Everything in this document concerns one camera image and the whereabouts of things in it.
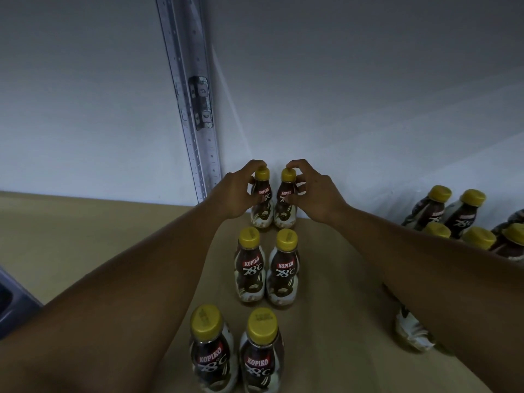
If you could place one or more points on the person's left hand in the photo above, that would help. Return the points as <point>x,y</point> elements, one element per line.
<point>233,192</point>

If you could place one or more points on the person's left forearm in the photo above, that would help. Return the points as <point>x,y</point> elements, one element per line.
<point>98,315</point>

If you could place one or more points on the person's right hand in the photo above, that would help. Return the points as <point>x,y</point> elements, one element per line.
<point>319,196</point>

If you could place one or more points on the white metal shelving rack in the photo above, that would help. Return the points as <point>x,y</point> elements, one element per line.
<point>82,241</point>

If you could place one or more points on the group of Kopiko coffee bottles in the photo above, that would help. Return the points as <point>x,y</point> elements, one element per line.
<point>250,270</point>

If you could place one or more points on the coffee bottle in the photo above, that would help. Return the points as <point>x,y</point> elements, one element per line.
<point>285,215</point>
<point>262,215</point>

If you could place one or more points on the person's right forearm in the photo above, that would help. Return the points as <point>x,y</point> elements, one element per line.
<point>442,282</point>

